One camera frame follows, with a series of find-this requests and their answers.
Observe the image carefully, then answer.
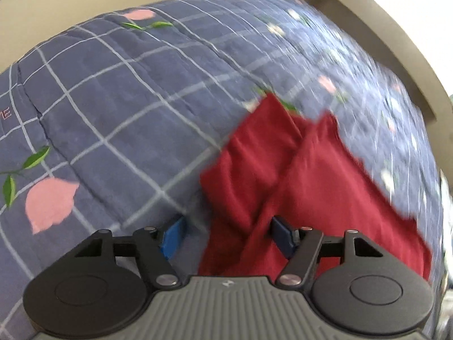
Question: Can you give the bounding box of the dark red long-sleeve sweater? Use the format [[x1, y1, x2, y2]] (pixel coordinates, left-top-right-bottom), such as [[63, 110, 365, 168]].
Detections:
[[199, 94, 432, 279]]

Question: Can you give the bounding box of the blue plaid floral quilt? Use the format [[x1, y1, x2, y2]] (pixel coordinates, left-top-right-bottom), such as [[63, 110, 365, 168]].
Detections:
[[1, 0, 445, 339]]

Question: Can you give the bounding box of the beige window bench cabinet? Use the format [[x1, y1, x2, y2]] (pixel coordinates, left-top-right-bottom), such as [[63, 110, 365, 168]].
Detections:
[[272, 0, 453, 128]]

